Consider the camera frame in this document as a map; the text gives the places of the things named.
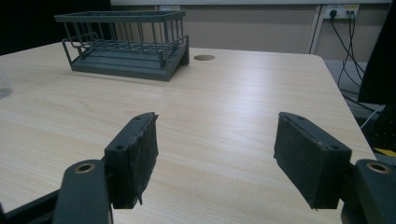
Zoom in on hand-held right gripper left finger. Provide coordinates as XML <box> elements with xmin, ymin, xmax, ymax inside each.
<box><xmin>104</xmin><ymin>112</ymin><xmax>160</xmax><ymax>210</ymax></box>

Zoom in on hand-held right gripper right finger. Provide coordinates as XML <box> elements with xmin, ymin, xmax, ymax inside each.
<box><xmin>273</xmin><ymin>111</ymin><xmax>353</xmax><ymax>210</ymax></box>

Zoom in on black monitor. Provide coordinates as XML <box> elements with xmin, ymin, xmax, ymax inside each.
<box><xmin>357</xmin><ymin>2</ymin><xmax>396</xmax><ymax>106</ymax></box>

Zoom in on white cable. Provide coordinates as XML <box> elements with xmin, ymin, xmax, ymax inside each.
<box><xmin>360</xmin><ymin>105</ymin><xmax>387</xmax><ymax>130</ymax></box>

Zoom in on black power cable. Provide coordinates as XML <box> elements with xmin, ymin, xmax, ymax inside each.
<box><xmin>337</xmin><ymin>11</ymin><xmax>376</xmax><ymax>112</ymax></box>
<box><xmin>329</xmin><ymin>9</ymin><xmax>366</xmax><ymax>82</ymax></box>

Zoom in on dark grey wire dish rack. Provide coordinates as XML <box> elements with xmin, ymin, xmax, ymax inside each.
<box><xmin>54</xmin><ymin>10</ymin><xmax>191</xmax><ymax>82</ymax></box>

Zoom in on white wall cable duct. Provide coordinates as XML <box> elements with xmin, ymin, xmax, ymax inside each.
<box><xmin>304</xmin><ymin>4</ymin><xmax>327</xmax><ymax>55</ymax></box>

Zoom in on white wall power socket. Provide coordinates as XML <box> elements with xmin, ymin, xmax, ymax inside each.
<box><xmin>323</xmin><ymin>4</ymin><xmax>361</xmax><ymax>20</ymax></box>

